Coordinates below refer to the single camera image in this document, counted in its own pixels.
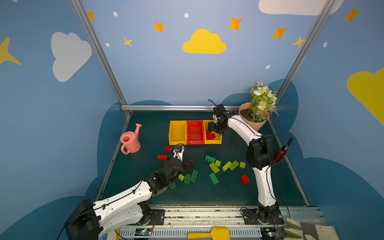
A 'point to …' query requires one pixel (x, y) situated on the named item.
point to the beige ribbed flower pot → (255, 126)
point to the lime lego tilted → (226, 166)
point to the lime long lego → (214, 167)
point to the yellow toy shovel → (218, 233)
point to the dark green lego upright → (187, 178)
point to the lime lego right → (233, 165)
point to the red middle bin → (195, 133)
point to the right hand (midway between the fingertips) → (214, 129)
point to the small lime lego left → (181, 177)
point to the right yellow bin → (218, 139)
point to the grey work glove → (294, 230)
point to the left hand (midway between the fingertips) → (190, 158)
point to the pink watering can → (130, 140)
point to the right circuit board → (268, 233)
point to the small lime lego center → (218, 163)
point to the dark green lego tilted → (194, 174)
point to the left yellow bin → (177, 133)
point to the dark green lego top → (210, 159)
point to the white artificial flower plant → (263, 102)
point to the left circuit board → (143, 231)
